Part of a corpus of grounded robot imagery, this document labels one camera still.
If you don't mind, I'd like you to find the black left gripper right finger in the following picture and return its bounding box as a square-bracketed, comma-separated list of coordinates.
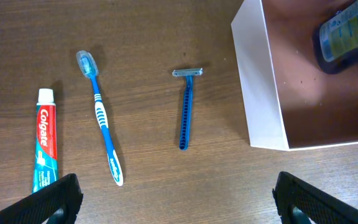
[272, 171, 358, 223]

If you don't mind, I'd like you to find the blue disposable razor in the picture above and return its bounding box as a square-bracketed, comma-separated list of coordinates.
[172, 68, 203, 151]

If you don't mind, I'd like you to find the clear foam pump bottle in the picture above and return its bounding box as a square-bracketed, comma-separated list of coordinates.
[312, 0, 358, 74]

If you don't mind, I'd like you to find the blue white toothbrush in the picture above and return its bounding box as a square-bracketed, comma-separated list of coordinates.
[76, 50, 124, 187]

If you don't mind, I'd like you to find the Colgate toothpaste tube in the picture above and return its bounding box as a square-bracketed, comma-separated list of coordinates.
[32, 88, 59, 193]

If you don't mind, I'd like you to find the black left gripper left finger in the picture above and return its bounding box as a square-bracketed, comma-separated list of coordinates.
[0, 174, 83, 223]

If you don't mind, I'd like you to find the pink cardboard box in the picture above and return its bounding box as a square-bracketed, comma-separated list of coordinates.
[231, 0, 358, 151]

